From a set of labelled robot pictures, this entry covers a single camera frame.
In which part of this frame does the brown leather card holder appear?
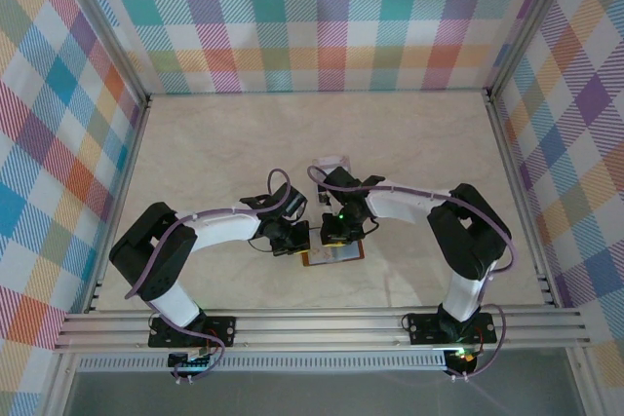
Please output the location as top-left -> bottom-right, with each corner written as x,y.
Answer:
299,239 -> 366,268

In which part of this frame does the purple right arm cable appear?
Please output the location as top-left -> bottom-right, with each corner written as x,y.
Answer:
306,165 -> 521,381

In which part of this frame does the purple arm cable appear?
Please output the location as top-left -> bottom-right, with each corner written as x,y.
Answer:
306,165 -> 521,381
124,168 -> 296,384

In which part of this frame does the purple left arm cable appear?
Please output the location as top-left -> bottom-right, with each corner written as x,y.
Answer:
124,168 -> 296,384

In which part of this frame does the aluminium mounting rail beam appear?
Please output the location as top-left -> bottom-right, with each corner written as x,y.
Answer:
53,307 -> 592,355

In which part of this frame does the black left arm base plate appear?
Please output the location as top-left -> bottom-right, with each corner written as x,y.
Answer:
147,316 -> 238,348

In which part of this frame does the grey slotted cable duct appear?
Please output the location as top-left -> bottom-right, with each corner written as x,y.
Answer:
77,356 -> 449,372

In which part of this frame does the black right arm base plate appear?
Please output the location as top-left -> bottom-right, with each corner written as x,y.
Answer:
407,312 -> 498,344

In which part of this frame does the aluminium side rail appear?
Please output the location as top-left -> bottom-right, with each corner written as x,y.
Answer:
83,94 -> 153,315
485,89 -> 562,310

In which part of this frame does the aluminium frame post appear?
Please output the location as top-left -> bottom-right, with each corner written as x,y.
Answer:
48,0 -> 151,105
485,0 -> 586,100
567,352 -> 604,416
41,352 -> 82,416

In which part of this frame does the aluminium lower frame post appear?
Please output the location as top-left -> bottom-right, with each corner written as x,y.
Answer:
41,352 -> 82,416
567,352 -> 604,416

